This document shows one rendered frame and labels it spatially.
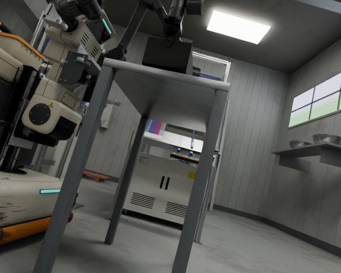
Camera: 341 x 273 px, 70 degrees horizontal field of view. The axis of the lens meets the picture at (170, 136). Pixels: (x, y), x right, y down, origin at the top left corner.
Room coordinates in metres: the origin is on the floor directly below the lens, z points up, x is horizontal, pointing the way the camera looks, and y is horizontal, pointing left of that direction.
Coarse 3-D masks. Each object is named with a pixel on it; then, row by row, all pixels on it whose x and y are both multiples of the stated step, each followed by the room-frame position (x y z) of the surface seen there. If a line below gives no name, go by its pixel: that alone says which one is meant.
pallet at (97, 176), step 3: (84, 171) 5.29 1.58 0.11; (87, 171) 5.52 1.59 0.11; (84, 174) 5.45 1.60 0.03; (87, 174) 4.88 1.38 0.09; (90, 174) 4.88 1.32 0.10; (93, 174) 5.04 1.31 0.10; (96, 174) 5.28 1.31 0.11; (99, 174) 5.53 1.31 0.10; (96, 177) 4.89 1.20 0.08; (99, 177) 4.89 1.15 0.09; (102, 177) 4.97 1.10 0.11; (105, 177) 5.22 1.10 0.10; (108, 177) 5.45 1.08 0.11; (96, 180) 4.89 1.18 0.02; (99, 180) 4.98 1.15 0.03; (102, 180) 5.38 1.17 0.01
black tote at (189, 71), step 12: (156, 48) 0.85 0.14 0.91; (168, 48) 0.85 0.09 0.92; (180, 48) 0.84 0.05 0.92; (144, 60) 0.86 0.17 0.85; (156, 60) 0.85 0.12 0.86; (168, 60) 0.85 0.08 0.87; (180, 60) 0.84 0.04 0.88; (192, 60) 0.96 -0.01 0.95; (180, 72) 0.86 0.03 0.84; (192, 72) 1.07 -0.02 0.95
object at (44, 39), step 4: (44, 32) 2.48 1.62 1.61; (44, 36) 2.49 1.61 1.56; (44, 40) 2.51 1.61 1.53; (40, 44) 2.48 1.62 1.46; (44, 44) 2.53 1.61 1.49; (40, 48) 2.49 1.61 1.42; (40, 52) 2.49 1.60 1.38; (44, 160) 2.13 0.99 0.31; (48, 160) 2.20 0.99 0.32; (52, 160) 2.29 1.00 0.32; (48, 164) 2.23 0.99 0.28; (52, 164) 2.30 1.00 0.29
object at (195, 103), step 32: (128, 64) 0.80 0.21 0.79; (96, 96) 0.81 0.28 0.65; (128, 96) 1.12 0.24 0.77; (160, 96) 0.99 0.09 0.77; (192, 96) 0.89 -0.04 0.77; (224, 96) 0.75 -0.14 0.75; (96, 128) 0.84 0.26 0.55; (192, 128) 1.43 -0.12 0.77; (128, 160) 1.47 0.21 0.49; (64, 192) 0.81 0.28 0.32; (192, 192) 0.75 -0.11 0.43; (64, 224) 0.83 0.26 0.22; (192, 224) 0.75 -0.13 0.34
